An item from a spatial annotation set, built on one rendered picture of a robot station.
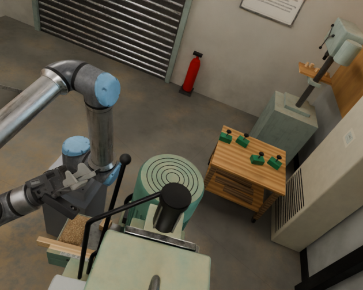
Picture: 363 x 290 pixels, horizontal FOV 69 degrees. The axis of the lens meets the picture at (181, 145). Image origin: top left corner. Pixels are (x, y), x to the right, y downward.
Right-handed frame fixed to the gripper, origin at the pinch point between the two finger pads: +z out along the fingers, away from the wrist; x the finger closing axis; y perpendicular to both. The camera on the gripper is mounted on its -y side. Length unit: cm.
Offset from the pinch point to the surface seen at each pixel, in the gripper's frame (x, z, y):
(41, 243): 17.1, -36.0, -17.3
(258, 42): 247, 167, 44
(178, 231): -29.6, 20.2, -14.4
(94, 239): 25.1, -20.9, -27.3
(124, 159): -7.0, 11.5, 1.8
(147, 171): -17.2, 17.6, -2.3
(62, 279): -37.4, -1.1, -10.5
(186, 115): 262, 52, -4
